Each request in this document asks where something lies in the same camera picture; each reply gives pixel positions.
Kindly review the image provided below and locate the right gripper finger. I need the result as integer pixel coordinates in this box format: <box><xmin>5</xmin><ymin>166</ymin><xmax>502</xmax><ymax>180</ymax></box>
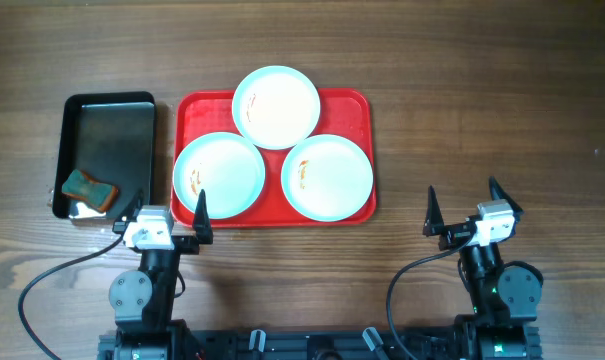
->
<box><xmin>488</xmin><ymin>176</ymin><xmax>524</xmax><ymax>216</ymax></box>
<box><xmin>423</xmin><ymin>186</ymin><xmax>445</xmax><ymax>237</ymax></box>

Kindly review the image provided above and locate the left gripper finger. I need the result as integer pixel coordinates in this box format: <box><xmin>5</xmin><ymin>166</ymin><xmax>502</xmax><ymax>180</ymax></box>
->
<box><xmin>192</xmin><ymin>190</ymin><xmax>213</xmax><ymax>245</ymax></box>
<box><xmin>115</xmin><ymin>189</ymin><xmax>144</xmax><ymax>223</ymax></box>

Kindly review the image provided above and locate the green orange sponge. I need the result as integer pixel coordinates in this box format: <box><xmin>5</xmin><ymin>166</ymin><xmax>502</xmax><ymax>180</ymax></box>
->
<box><xmin>61</xmin><ymin>169</ymin><xmax>119</xmax><ymax>213</ymax></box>

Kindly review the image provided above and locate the white plate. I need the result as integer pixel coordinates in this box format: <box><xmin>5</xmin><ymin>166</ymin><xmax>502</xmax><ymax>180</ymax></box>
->
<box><xmin>280</xmin><ymin>134</ymin><xmax>374</xmax><ymax>222</ymax></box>
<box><xmin>231</xmin><ymin>65</ymin><xmax>321</xmax><ymax>150</ymax></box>
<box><xmin>172</xmin><ymin>132</ymin><xmax>266</xmax><ymax>220</ymax></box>

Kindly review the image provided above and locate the white plate top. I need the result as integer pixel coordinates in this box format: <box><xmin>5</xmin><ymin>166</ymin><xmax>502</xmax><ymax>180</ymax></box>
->
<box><xmin>231</xmin><ymin>65</ymin><xmax>321</xmax><ymax>150</ymax></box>

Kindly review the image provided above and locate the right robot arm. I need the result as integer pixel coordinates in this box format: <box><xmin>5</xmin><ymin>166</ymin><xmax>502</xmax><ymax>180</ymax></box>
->
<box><xmin>418</xmin><ymin>177</ymin><xmax>544</xmax><ymax>360</ymax></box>

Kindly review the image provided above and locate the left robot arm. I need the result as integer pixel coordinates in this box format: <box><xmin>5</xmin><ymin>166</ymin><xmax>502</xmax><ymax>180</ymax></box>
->
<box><xmin>97</xmin><ymin>192</ymin><xmax>213</xmax><ymax>360</ymax></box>

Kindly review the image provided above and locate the black water tray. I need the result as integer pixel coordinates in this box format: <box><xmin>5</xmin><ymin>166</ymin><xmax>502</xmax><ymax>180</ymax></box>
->
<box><xmin>52</xmin><ymin>91</ymin><xmax>157</xmax><ymax>220</ymax></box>

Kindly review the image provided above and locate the red plastic tray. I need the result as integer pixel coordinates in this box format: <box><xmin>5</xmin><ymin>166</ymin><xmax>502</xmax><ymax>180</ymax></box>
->
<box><xmin>174</xmin><ymin>88</ymin><xmax>374</xmax><ymax>228</ymax></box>

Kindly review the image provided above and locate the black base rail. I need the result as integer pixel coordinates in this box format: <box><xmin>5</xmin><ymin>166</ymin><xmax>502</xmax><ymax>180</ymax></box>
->
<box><xmin>97</xmin><ymin>326</ymin><xmax>543</xmax><ymax>360</ymax></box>

